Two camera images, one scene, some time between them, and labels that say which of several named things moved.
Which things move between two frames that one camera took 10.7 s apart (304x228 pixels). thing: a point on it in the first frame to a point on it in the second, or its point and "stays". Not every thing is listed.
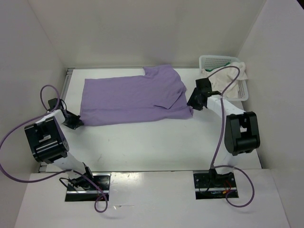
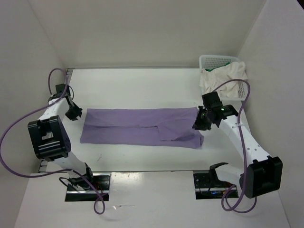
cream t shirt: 222,80 stays
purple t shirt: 157,95 to 170,127
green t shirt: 209,70 stays
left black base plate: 101,180 stays
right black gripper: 192,102 to 198,124
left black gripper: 77,122 to 73,116
